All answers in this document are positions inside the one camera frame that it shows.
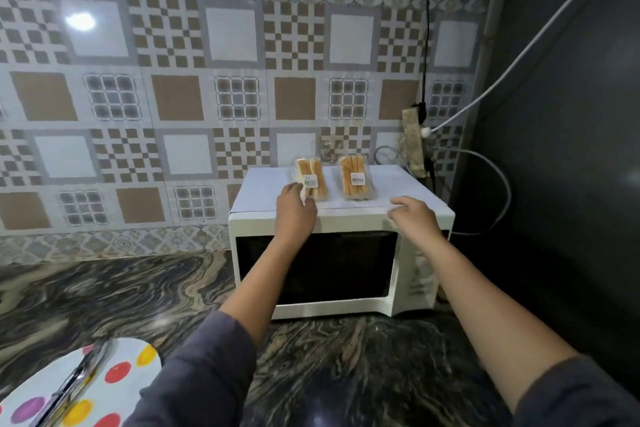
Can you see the person's right hand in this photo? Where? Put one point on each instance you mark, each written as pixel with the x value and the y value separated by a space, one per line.
pixel 417 224

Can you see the person's left hand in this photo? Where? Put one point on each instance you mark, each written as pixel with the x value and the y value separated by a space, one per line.
pixel 295 216

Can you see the clear plastic container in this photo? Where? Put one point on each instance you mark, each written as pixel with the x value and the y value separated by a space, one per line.
pixel 359 179
pixel 311 180

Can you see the white microwave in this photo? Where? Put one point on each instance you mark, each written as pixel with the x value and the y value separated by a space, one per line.
pixel 350 271

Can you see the silver refrigerator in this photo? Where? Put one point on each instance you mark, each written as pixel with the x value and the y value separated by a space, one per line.
pixel 575 141

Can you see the polka dot plate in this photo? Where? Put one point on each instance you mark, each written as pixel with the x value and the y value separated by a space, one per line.
pixel 120 381

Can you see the person's left forearm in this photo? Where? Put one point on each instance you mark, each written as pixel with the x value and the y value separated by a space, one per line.
pixel 250 301

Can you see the person's right forearm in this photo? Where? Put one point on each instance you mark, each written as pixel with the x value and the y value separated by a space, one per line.
pixel 500 321

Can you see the crumpled clear plastic wrap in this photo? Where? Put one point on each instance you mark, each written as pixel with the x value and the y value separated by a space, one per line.
pixel 331 151

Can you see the beige power strip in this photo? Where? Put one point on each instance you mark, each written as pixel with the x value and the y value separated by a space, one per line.
pixel 414 141

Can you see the metal tongs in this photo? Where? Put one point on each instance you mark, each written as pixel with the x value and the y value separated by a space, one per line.
pixel 75 381

